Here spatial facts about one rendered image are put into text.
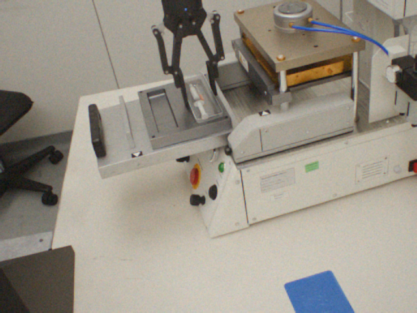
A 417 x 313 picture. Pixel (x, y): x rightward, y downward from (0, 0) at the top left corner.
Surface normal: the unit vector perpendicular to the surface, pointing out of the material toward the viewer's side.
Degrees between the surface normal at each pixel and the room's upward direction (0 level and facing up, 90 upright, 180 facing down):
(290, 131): 90
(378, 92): 90
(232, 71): 90
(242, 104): 0
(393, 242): 0
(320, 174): 90
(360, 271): 0
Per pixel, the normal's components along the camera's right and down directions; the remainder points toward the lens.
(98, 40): 0.11, 0.61
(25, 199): -0.15, -0.77
